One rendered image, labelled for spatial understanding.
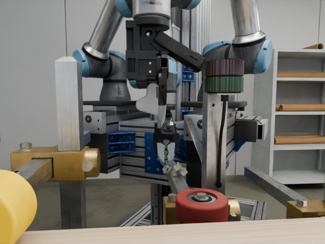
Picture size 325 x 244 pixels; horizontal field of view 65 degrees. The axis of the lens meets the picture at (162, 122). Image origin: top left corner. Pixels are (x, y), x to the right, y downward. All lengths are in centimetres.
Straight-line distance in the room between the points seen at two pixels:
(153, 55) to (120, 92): 74
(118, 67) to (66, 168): 84
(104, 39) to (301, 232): 95
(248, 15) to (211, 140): 59
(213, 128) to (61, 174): 26
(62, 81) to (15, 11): 302
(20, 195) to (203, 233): 21
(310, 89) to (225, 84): 332
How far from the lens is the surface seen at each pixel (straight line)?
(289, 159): 366
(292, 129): 361
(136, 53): 50
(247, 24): 96
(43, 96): 323
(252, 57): 97
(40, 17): 334
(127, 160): 120
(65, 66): 45
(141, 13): 52
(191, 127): 54
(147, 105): 51
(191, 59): 52
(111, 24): 109
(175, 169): 67
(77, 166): 45
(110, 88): 123
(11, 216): 29
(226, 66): 40
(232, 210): 50
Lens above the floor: 106
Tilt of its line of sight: 6 degrees down
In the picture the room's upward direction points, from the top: straight up
